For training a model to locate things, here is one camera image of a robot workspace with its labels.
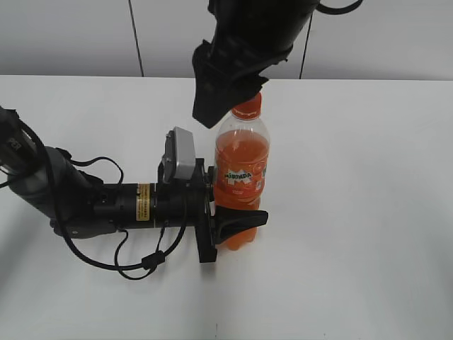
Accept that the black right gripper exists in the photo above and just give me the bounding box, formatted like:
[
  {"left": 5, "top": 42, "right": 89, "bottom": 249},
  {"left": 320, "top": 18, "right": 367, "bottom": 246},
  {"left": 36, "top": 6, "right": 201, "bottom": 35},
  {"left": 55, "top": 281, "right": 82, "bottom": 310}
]
[{"left": 192, "top": 34, "right": 292, "bottom": 128}]

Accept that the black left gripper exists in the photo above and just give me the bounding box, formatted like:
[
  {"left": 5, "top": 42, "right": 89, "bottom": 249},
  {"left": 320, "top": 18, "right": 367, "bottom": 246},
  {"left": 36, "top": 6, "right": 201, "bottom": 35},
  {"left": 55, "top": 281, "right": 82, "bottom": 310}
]
[{"left": 154, "top": 158, "right": 268, "bottom": 263}]

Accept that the orange bottle cap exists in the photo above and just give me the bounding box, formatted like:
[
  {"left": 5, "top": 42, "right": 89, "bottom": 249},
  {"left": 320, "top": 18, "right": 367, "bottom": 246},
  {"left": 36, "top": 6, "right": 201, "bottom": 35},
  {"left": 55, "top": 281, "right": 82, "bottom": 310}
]
[{"left": 231, "top": 92, "right": 262, "bottom": 120}]

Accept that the orange Mirinda soda bottle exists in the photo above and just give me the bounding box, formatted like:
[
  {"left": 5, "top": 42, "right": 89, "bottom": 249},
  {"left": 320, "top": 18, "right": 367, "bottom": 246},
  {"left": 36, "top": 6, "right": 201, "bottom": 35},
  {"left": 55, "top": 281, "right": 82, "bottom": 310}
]
[{"left": 213, "top": 91, "right": 271, "bottom": 251}]

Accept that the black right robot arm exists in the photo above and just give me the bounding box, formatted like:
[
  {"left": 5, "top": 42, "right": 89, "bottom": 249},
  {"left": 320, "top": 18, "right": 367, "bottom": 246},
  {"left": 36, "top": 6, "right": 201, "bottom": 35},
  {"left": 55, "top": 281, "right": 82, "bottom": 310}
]
[{"left": 192, "top": 0, "right": 319, "bottom": 128}]

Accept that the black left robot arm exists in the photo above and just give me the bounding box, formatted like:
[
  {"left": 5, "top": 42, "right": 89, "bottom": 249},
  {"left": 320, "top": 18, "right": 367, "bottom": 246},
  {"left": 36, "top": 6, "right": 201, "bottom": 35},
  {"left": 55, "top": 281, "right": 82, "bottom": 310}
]
[{"left": 1, "top": 109, "right": 268, "bottom": 263}]

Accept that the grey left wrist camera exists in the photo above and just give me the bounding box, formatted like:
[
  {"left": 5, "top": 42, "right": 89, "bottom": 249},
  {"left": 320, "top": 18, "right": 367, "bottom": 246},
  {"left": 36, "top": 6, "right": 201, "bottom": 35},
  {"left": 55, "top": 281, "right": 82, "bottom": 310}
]
[{"left": 161, "top": 127, "right": 195, "bottom": 183}]

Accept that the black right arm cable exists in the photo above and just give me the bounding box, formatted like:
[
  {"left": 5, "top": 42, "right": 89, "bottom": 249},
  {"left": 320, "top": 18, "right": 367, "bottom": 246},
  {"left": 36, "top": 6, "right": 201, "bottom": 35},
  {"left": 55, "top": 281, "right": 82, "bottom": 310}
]
[{"left": 316, "top": 0, "right": 365, "bottom": 16}]

